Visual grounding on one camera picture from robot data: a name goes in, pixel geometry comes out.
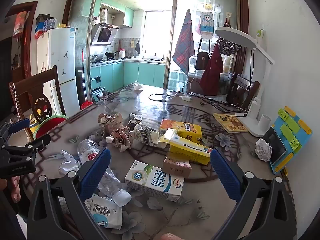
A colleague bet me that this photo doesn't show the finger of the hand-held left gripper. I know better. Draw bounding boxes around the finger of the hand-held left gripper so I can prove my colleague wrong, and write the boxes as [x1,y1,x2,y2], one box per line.
[0,118,31,144]
[1,133,52,157]

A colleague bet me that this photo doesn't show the dark red garment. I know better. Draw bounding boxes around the dark red garment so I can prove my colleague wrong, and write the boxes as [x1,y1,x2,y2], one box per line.
[200,42,224,97]

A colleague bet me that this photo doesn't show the white bead string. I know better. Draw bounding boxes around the white bead string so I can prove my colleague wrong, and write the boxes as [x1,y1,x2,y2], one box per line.
[13,83,23,122]

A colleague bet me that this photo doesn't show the teal wall cabinets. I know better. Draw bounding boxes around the teal wall cabinets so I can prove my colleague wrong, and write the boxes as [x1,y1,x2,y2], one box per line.
[92,0,135,28]

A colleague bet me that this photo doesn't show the white printed paper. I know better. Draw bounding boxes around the white printed paper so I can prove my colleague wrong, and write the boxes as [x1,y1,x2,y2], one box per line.
[59,150,82,176]

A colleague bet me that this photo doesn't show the yellow toy potty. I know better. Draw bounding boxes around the yellow toy potty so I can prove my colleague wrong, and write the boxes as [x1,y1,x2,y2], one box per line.
[29,114,39,133]

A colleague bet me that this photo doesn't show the white cup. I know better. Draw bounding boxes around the white cup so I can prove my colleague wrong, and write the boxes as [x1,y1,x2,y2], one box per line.
[258,114,272,137]

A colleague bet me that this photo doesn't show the carved back wooden chair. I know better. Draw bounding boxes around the carved back wooden chair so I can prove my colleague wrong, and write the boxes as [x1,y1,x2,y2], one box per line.
[9,65,67,140]

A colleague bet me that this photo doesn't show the red broom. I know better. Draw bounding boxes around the red broom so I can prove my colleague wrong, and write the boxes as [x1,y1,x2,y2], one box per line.
[80,49,93,110]

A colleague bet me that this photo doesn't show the crumpled paper ball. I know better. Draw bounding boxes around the crumpled paper ball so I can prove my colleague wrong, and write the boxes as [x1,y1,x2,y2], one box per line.
[255,139,273,162]

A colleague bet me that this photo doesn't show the white charging cable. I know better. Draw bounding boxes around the white charging cable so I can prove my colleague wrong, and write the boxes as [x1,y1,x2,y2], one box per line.
[149,91,187,102]

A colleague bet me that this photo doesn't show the brown paper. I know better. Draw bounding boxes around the brown paper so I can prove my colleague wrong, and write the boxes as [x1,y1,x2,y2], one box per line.
[106,127,134,153]
[97,112,124,138]

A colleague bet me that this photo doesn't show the white refrigerator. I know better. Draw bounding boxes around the white refrigerator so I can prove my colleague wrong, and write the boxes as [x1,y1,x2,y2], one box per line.
[37,27,81,117]

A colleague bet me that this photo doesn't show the yellow toothpaste box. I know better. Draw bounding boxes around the yellow toothpaste box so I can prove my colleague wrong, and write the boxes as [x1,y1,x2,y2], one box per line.
[159,128,213,165]

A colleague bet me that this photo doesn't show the yellow picture book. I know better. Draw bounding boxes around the yellow picture book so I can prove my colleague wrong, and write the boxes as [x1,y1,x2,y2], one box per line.
[212,113,249,134]

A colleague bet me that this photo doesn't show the black smartphone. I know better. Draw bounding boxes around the black smartphone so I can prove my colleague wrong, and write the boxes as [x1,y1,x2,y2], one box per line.
[261,127,287,165]

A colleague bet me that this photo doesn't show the white green milk carton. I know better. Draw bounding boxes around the white green milk carton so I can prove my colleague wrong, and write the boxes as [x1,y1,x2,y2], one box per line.
[124,160,185,202]

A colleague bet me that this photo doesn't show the black handbag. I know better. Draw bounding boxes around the black handbag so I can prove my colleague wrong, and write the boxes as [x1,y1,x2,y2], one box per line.
[195,51,210,71]

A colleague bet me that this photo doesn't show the blue cartoon hanging bag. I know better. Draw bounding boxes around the blue cartoon hanging bag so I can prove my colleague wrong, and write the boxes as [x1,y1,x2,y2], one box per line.
[196,4,215,40]

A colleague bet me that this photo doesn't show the red hanging decoration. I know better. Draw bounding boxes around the red hanging decoration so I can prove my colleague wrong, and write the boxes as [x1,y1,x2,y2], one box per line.
[12,11,27,38]

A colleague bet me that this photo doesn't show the clear plastic water bottle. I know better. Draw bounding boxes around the clear plastic water bottle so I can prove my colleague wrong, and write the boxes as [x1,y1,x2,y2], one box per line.
[77,139,132,207]

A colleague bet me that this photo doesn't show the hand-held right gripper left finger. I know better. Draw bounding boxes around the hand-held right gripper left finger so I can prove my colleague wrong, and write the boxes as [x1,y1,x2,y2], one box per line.
[26,147,112,240]

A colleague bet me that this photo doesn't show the red basin green rim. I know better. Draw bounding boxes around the red basin green rim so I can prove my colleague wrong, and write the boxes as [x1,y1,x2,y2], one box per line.
[34,114,68,139]

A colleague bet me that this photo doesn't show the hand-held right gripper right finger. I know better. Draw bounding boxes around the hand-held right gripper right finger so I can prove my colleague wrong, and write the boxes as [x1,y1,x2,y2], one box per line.
[210,148,298,240]

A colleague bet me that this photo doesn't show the plaid cloth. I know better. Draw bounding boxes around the plaid cloth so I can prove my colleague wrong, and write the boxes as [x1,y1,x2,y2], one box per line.
[172,9,195,77]

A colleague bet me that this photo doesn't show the person's left hand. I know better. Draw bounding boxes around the person's left hand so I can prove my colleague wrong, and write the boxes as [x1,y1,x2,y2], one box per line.
[7,176,22,202]

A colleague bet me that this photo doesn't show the person's right hand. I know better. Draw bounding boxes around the person's right hand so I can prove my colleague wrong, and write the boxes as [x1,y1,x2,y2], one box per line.
[160,232,184,240]

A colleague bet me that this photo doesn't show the steel range hood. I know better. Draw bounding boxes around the steel range hood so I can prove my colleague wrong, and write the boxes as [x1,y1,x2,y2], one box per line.
[90,23,120,46]

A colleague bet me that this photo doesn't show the small brown cardboard box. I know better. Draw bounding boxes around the small brown cardboard box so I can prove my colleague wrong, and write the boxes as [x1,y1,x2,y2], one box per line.
[162,156,192,179]

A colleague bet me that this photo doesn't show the white desk lamp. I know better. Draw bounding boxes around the white desk lamp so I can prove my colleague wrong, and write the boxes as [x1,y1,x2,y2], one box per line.
[214,26,275,138]

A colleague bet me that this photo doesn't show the red blue box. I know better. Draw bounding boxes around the red blue box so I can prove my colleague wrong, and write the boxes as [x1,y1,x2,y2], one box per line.
[34,25,48,40]

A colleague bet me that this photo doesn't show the white blue snack wrapper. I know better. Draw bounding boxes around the white blue snack wrapper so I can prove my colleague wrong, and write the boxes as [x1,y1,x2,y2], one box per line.
[84,194,123,230]

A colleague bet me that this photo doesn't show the torn dark brown cigarette carton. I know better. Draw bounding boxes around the torn dark brown cigarette carton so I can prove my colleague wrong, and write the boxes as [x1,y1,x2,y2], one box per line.
[127,113,164,148]

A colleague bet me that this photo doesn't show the teal kitchen base cabinets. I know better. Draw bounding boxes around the teal kitchen base cabinets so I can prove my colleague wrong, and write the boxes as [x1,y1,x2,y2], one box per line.
[89,60,167,98]

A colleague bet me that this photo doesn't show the blue toy phone stand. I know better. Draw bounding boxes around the blue toy phone stand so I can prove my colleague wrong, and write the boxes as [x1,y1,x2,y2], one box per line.
[269,106,313,175]

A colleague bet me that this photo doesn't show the black white patterned bag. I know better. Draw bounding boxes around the black white patterned bag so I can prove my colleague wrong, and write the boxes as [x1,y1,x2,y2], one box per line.
[217,36,243,55]

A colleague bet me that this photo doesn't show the orange juice box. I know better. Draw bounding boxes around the orange juice box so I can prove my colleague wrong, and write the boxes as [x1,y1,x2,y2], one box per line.
[159,119,202,144]

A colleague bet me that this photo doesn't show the black cables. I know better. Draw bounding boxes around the black cables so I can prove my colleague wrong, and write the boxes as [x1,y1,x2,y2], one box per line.
[181,80,250,117]

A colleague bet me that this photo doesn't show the plain back wooden chair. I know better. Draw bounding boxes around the plain back wooden chair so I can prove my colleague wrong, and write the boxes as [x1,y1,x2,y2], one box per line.
[226,74,260,110]

